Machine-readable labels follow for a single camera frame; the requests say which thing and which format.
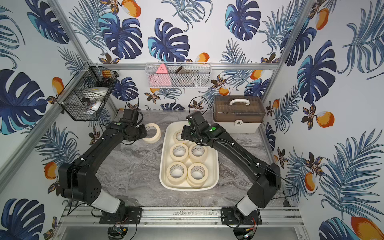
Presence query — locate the cream tape roll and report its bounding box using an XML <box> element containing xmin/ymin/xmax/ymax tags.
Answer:
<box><xmin>189</xmin><ymin>144</ymin><xmax>208</xmax><ymax>163</ymax></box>
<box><xmin>187</xmin><ymin>163</ymin><xmax>209</xmax><ymax>188</ymax></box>
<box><xmin>166</xmin><ymin>162</ymin><xmax>188</xmax><ymax>185</ymax></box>
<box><xmin>143</xmin><ymin>123</ymin><xmax>162</xmax><ymax>144</ymax></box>
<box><xmin>174</xmin><ymin>130</ymin><xmax>190</xmax><ymax>146</ymax></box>
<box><xmin>170</xmin><ymin>143</ymin><xmax>189</xmax><ymax>163</ymax></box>

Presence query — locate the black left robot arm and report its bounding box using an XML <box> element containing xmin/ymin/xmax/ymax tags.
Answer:
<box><xmin>58</xmin><ymin>109</ymin><xmax>147</xmax><ymax>216</ymax></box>

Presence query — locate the brown lidded storage case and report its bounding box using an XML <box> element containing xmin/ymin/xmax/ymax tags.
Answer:
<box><xmin>213</xmin><ymin>95</ymin><xmax>266</xmax><ymax>134</ymax></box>

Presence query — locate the white plastic storage tray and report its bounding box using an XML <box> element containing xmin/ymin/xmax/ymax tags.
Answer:
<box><xmin>159</xmin><ymin>121</ymin><xmax>219</xmax><ymax>192</ymax></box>

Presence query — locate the white object in black basket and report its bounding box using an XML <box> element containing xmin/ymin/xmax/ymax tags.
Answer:
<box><xmin>81</xmin><ymin>87</ymin><xmax>108</xmax><ymax>115</ymax></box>

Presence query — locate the pink triangle in basket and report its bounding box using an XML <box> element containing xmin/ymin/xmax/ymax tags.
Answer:
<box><xmin>149</xmin><ymin>64</ymin><xmax>172</xmax><ymax>88</ymax></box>

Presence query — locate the black wire basket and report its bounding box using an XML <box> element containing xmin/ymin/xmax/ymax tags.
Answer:
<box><xmin>56</xmin><ymin>63</ymin><xmax>119</xmax><ymax>122</ymax></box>

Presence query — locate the white mesh wall basket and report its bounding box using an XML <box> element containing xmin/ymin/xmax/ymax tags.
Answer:
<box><xmin>145</xmin><ymin>62</ymin><xmax>212</xmax><ymax>89</ymax></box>

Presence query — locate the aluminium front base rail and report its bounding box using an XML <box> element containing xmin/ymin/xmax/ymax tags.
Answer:
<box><xmin>59</xmin><ymin>207</ymin><xmax>304</xmax><ymax>228</ymax></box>

